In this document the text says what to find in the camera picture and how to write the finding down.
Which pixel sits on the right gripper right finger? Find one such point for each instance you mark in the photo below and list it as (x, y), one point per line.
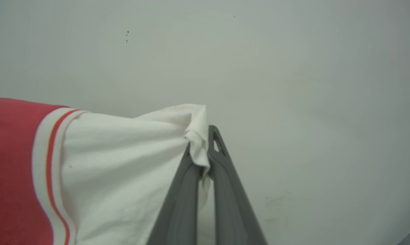
(230, 204)

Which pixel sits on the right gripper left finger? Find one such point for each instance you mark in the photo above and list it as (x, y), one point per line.
(177, 211)

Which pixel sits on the red Bulls basketball jersey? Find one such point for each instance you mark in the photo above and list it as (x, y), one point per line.
(116, 177)

